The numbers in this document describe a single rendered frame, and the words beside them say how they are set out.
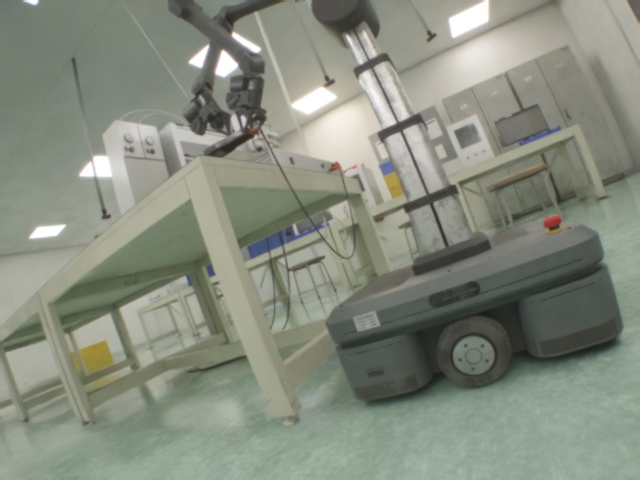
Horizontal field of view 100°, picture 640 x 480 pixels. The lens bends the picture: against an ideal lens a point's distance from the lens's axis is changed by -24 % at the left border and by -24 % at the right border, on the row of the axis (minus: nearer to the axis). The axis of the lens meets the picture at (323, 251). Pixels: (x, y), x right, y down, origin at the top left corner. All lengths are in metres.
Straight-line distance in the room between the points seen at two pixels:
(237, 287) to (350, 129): 5.23
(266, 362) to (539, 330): 0.63
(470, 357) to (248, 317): 0.53
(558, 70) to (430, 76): 1.89
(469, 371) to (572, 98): 4.84
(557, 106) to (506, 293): 4.68
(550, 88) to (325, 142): 3.61
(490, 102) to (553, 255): 4.56
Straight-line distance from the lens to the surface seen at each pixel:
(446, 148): 5.52
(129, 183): 1.47
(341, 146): 5.96
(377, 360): 0.80
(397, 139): 0.94
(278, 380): 0.90
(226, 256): 0.88
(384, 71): 1.01
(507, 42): 6.01
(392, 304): 0.75
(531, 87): 5.31
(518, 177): 2.32
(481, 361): 0.77
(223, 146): 1.24
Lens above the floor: 0.37
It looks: 2 degrees up
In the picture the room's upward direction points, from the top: 21 degrees counter-clockwise
